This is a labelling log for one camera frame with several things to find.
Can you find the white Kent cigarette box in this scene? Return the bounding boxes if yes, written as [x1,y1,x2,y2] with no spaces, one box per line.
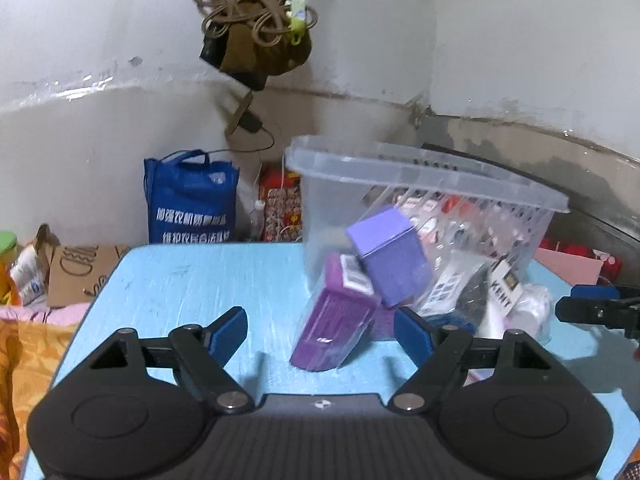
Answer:
[478,259,523,339]

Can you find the white blue patterned box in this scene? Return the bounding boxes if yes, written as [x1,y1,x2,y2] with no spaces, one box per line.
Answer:
[416,250,490,318]

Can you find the purple box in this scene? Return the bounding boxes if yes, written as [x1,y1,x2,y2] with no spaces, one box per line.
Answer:
[290,252,381,372]
[346,206,434,308]

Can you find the purple box top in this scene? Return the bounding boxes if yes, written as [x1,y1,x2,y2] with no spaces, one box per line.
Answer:
[346,206,434,308]

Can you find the clear bag white item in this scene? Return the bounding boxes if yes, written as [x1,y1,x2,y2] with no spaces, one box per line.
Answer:
[506,284,554,344]

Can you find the blue white medicine box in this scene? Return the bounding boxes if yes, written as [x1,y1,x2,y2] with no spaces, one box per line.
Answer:
[425,310,477,335]

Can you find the red plaid blanket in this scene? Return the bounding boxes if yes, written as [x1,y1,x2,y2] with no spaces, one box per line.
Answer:
[539,237,623,285]

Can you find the dark wooden headboard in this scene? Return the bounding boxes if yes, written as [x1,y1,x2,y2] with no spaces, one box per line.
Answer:
[422,143,639,286]

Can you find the orange patterned bedsheet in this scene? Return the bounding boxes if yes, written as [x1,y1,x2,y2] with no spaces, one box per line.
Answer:
[1,304,88,479]

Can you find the brown cardboard box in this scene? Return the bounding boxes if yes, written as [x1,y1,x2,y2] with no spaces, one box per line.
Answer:
[34,223,130,308]

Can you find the green lidded yellow box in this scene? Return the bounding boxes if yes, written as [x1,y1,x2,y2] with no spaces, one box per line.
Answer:
[0,230,20,266]

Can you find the clear plastic perforated basket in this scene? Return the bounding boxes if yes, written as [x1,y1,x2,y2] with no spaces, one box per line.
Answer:
[284,134,572,311]

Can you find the blue nonwoven tote bag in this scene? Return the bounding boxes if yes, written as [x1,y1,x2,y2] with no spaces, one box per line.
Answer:
[143,150,240,244]

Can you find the red yellow gift box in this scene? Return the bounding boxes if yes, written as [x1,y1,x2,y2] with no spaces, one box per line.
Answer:
[258,164,303,243]

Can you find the brown hanging bag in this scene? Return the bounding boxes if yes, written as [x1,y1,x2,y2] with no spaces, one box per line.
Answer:
[193,0,319,91]

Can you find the black power adapter with cable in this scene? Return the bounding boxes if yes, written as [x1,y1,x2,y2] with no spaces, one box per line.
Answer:
[224,91,276,154]

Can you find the coiled tan rope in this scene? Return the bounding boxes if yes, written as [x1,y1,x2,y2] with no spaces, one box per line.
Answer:
[191,0,320,49]

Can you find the yellow patterned lanyard strap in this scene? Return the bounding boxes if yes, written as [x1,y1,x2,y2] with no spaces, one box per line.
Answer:
[283,0,307,47]

